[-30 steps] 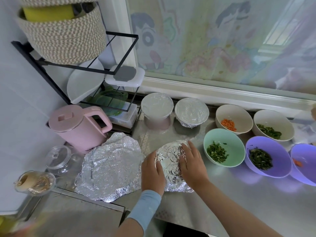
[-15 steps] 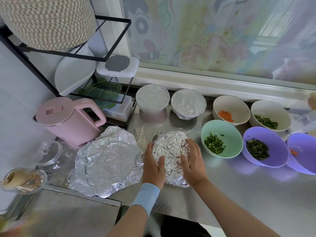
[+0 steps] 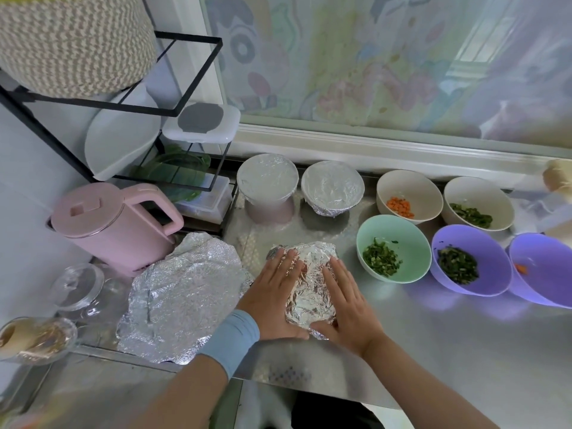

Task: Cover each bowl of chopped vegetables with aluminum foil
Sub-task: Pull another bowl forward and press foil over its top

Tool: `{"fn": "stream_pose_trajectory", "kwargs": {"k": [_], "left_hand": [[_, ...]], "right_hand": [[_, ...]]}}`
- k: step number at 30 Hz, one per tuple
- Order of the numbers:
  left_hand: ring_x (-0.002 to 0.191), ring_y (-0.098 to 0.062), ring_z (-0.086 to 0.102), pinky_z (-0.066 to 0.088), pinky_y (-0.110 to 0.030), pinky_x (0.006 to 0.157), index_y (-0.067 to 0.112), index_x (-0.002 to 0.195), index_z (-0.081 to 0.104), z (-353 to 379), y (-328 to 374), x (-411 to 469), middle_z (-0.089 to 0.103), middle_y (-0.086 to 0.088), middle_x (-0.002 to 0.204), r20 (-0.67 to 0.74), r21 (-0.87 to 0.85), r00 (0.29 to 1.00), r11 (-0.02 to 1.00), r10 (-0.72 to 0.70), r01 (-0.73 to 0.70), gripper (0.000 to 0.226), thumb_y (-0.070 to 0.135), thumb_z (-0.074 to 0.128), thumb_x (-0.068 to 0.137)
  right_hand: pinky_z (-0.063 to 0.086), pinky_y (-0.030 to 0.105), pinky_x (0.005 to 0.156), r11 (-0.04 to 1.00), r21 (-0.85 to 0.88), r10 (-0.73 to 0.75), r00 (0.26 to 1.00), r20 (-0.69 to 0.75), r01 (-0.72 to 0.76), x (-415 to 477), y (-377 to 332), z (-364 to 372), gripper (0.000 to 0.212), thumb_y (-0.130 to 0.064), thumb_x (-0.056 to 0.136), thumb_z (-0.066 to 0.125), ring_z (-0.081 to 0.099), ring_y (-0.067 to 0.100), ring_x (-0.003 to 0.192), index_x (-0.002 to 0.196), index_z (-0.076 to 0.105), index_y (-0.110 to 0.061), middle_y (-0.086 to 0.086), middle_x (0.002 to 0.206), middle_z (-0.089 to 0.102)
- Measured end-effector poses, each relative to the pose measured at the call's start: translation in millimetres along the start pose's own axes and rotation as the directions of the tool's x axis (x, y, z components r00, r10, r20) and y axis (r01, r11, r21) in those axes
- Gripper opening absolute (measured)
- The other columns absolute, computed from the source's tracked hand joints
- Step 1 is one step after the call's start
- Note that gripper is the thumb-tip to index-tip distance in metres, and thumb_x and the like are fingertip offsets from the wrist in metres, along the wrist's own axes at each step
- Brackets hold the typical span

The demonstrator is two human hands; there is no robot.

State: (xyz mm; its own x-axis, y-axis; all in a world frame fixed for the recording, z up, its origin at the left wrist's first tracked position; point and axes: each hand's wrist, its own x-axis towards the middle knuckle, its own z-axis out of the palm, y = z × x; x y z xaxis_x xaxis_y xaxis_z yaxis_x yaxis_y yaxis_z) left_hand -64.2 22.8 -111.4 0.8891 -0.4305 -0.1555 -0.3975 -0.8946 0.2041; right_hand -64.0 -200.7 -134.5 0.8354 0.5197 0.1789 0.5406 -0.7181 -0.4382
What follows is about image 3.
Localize person's left hand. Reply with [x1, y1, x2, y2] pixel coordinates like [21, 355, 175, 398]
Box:
[235, 247, 309, 342]

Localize person's right hand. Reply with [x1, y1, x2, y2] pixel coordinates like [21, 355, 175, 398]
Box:
[309, 256, 387, 358]

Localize foil-covered bowl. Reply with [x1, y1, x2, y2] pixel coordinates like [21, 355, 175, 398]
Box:
[300, 160, 366, 218]
[266, 242, 341, 341]
[237, 153, 300, 204]

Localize mint green bowl chopped greens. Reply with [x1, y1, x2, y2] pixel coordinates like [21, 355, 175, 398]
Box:
[356, 214, 433, 284]

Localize pink bowl with greens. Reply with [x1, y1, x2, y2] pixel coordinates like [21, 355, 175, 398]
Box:
[243, 199, 296, 225]

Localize stack of aluminium foil sheets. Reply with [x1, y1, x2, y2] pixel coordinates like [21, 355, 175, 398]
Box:
[116, 232, 254, 365]

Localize purple bowl chopped greens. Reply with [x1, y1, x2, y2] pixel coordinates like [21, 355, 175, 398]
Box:
[431, 224, 513, 297]

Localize white bowl carrot pieces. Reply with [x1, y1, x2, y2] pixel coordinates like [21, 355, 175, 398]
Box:
[375, 169, 444, 226]

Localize beige bowl with greens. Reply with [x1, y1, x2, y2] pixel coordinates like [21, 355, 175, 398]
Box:
[442, 176, 516, 233]

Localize purple bowl carrot pieces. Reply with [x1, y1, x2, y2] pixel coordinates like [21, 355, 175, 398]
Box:
[506, 232, 572, 309]

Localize person's right forearm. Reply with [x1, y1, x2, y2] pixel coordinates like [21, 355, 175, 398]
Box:
[362, 335, 497, 429]

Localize stainless steel countertop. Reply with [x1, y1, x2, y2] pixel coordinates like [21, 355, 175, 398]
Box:
[0, 169, 572, 429]

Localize light blue wristband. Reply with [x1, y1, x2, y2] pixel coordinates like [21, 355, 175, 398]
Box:
[198, 309, 261, 379]

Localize black trousers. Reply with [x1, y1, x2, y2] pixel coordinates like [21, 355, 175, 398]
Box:
[290, 388, 386, 429]

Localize green floor mat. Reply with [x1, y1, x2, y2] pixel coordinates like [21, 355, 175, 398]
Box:
[210, 380, 243, 429]

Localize clear plastic box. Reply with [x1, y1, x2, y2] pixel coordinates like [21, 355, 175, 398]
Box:
[174, 178, 234, 225]

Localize pink electric kettle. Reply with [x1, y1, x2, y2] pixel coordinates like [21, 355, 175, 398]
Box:
[49, 182, 185, 273]

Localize clear glass jar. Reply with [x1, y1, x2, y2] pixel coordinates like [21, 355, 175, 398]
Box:
[51, 262, 105, 311]

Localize white plate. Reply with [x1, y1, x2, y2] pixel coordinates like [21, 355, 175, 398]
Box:
[85, 85, 162, 182]

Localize window with cartoon film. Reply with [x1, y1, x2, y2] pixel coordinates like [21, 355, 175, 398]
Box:
[147, 0, 572, 184]

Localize black metal rack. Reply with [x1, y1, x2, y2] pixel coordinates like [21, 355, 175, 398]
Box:
[0, 31, 241, 206]

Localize woven rope basket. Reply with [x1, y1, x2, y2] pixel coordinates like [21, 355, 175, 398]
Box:
[0, 0, 157, 99]

